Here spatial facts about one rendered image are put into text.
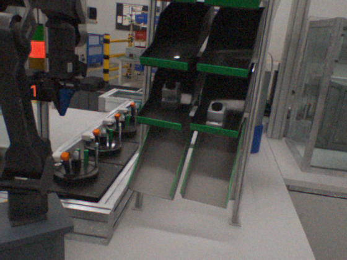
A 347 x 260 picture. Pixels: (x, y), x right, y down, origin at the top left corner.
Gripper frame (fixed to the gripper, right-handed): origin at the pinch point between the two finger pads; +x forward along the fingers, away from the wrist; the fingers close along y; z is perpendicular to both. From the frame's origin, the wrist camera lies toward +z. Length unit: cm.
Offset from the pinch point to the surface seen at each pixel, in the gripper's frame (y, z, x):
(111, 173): -5.2, 23.7, 28.4
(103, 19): 386, 1099, -20
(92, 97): 72, 204, 47
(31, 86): 24.6, 28.9, 4.0
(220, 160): -39.8, 19.2, 16.8
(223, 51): -36.2, 22.8, -14.4
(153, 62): -18.7, 12.0, -10.3
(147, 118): -18.2, 11.7, 4.7
